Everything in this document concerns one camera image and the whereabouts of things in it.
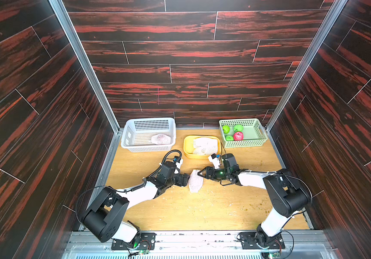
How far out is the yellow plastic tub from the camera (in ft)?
3.32

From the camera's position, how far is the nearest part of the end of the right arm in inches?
28.4

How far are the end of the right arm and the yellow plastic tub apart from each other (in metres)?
0.16
